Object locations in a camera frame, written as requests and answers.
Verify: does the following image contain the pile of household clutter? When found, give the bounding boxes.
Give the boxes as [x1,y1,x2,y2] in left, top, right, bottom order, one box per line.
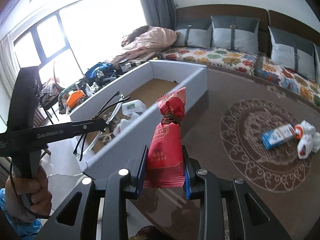
[40,59,160,117]

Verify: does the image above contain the grey cushion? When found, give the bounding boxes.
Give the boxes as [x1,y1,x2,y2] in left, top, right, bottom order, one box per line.
[313,43,320,81]
[175,18,213,48]
[210,15,261,55]
[268,26,316,81]

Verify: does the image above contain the grey curtain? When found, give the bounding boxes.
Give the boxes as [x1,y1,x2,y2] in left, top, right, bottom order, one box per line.
[133,0,176,28]

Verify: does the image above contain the pink blanket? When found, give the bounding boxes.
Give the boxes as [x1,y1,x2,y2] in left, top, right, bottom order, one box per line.
[111,26,181,64]

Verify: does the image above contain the white cardboard box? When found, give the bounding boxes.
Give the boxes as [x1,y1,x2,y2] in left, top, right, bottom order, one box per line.
[69,60,209,174]

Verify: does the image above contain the person's left hand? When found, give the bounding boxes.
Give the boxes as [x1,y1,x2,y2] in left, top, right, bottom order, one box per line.
[5,165,53,223]

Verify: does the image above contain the eyeglasses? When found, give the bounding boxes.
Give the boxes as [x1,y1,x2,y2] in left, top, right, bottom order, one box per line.
[73,91,132,162]

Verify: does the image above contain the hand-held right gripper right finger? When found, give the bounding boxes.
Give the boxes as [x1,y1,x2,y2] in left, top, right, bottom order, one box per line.
[181,145,292,240]

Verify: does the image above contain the white sheer curtain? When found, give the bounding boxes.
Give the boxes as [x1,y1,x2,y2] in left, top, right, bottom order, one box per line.
[0,34,23,130]

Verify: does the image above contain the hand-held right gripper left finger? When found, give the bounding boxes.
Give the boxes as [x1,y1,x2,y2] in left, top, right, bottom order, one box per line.
[36,145,149,240]

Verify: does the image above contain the red snack packet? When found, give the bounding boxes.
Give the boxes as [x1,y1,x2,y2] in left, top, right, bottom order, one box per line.
[142,87,187,189]

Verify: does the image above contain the brown plush cushion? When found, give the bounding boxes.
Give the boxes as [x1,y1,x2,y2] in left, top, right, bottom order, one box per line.
[121,26,149,47]

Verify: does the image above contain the window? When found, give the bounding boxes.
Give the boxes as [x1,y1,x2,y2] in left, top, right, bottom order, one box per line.
[0,0,148,98]

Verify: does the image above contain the blue bag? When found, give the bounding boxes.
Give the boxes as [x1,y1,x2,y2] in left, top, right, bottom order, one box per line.
[84,62,114,79]

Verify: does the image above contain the blue white carton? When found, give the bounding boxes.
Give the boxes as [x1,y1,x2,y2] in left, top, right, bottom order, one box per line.
[261,124,299,151]

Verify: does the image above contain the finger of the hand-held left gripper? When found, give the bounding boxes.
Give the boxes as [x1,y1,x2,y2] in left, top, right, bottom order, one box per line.
[72,118,107,130]
[72,129,103,138]

